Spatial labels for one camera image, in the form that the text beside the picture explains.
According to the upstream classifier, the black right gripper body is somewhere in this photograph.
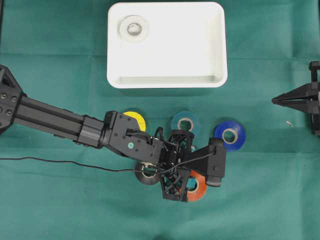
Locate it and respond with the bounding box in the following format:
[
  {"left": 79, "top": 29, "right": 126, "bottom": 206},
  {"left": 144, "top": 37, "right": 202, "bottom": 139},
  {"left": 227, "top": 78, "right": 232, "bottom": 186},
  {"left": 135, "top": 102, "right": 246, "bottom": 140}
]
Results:
[{"left": 308, "top": 61, "right": 320, "bottom": 136}]

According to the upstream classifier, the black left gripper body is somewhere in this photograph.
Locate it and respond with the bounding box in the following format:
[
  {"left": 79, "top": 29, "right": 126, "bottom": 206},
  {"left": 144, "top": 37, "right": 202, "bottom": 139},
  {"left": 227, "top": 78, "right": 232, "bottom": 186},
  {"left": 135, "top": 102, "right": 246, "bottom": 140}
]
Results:
[{"left": 157, "top": 127, "right": 190, "bottom": 175}]

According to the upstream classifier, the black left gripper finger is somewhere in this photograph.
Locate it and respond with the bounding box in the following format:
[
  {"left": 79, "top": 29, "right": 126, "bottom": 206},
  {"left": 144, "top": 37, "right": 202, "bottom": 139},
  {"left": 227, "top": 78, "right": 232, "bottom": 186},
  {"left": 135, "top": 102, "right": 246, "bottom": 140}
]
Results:
[
  {"left": 160, "top": 169, "right": 190, "bottom": 202},
  {"left": 169, "top": 129, "right": 194, "bottom": 153}
]

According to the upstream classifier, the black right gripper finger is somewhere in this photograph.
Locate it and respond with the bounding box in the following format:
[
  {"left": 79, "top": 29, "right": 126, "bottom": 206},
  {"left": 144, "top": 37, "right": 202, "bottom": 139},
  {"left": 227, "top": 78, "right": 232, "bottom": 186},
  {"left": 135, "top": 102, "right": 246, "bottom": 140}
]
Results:
[
  {"left": 272, "top": 99, "right": 316, "bottom": 114},
  {"left": 271, "top": 83, "right": 316, "bottom": 103}
]

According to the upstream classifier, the green tape roll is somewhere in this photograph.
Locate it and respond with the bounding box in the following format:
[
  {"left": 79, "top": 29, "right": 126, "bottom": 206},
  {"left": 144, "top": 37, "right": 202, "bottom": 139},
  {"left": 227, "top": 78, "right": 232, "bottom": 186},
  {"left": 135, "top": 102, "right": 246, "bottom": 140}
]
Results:
[{"left": 170, "top": 111, "right": 201, "bottom": 136}]

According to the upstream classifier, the orange tape roll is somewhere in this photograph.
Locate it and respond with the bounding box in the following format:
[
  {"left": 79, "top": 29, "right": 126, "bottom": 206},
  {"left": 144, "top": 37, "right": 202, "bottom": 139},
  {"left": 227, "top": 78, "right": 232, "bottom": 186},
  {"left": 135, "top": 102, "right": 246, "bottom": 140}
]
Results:
[{"left": 186, "top": 170, "right": 207, "bottom": 202}]

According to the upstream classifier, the yellow tape roll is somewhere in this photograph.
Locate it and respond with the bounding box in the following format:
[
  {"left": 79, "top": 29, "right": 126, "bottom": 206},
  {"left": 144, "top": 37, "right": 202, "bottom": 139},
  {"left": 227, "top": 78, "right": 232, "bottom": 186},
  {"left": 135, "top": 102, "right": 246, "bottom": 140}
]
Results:
[{"left": 123, "top": 111, "right": 147, "bottom": 132}]

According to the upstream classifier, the white tape roll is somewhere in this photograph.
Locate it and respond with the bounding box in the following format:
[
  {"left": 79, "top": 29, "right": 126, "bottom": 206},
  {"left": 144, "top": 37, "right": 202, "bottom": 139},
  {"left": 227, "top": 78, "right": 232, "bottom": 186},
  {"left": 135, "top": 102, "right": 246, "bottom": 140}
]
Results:
[{"left": 118, "top": 15, "right": 149, "bottom": 43}]

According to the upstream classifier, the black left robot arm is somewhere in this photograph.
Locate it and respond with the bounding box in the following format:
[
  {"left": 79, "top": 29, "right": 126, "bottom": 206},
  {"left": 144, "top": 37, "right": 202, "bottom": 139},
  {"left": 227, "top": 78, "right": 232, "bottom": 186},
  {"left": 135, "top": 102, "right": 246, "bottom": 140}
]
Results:
[{"left": 0, "top": 65, "right": 194, "bottom": 202}]

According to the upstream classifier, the black tape roll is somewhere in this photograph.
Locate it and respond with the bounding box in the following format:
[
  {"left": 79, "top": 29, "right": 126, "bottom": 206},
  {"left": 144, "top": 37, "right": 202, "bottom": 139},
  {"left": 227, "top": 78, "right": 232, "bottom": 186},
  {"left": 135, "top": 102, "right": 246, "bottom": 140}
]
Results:
[{"left": 135, "top": 162, "right": 160, "bottom": 186}]

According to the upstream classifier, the white plastic case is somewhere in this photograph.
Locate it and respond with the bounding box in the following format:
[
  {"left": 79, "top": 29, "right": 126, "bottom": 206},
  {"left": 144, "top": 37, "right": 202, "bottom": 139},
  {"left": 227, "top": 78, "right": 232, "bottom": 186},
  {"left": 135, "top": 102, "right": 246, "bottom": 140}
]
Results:
[{"left": 106, "top": 1, "right": 228, "bottom": 89}]

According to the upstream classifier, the green table cloth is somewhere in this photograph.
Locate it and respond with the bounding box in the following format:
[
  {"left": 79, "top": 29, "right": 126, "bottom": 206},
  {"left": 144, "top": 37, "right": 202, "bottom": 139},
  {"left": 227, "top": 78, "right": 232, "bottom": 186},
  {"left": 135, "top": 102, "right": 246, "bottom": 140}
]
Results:
[{"left": 0, "top": 0, "right": 320, "bottom": 240}]

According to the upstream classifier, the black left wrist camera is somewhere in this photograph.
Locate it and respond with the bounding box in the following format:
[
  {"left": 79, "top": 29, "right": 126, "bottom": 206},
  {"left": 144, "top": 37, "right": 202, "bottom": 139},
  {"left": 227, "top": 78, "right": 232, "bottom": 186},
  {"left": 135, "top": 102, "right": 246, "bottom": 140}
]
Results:
[{"left": 182, "top": 137, "right": 227, "bottom": 187}]

